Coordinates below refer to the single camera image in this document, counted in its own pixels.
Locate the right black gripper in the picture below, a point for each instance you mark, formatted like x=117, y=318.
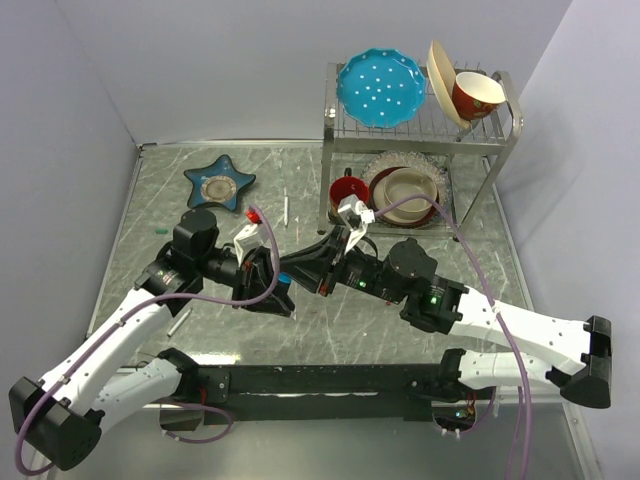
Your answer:
x=309, y=270

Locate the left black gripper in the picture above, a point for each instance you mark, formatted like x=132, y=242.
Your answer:
x=255, y=274

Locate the blue pen cap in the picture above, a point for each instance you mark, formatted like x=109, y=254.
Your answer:
x=283, y=285

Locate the white pen near left arm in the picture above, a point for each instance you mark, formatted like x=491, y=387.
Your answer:
x=178, y=323

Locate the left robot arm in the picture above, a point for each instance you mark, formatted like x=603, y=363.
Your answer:
x=60, y=418

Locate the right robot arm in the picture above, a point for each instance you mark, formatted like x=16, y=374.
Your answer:
x=575, y=356

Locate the red and black mug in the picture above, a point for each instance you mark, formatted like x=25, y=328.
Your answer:
x=343, y=187

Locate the red rimmed plate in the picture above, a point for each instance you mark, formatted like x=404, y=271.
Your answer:
x=376, y=199

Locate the blue star shaped dish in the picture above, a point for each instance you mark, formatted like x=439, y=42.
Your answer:
x=219, y=184

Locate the beige bowl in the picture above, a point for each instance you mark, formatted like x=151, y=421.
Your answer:
x=405, y=182

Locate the black base bar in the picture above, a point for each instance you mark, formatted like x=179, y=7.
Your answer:
x=324, y=392

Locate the metal dish rack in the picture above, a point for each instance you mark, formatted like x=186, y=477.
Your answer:
x=347, y=143

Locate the blue polka dot plate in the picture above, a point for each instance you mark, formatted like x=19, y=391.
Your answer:
x=381, y=88

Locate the cream plate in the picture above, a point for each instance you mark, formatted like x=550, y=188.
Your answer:
x=442, y=78

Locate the red bowl white inside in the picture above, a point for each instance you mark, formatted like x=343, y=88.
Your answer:
x=476, y=96

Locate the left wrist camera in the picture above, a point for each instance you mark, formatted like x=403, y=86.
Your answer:
x=256, y=233

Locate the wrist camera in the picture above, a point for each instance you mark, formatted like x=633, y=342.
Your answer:
x=357, y=217
x=256, y=233

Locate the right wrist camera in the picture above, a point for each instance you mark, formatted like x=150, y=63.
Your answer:
x=357, y=217

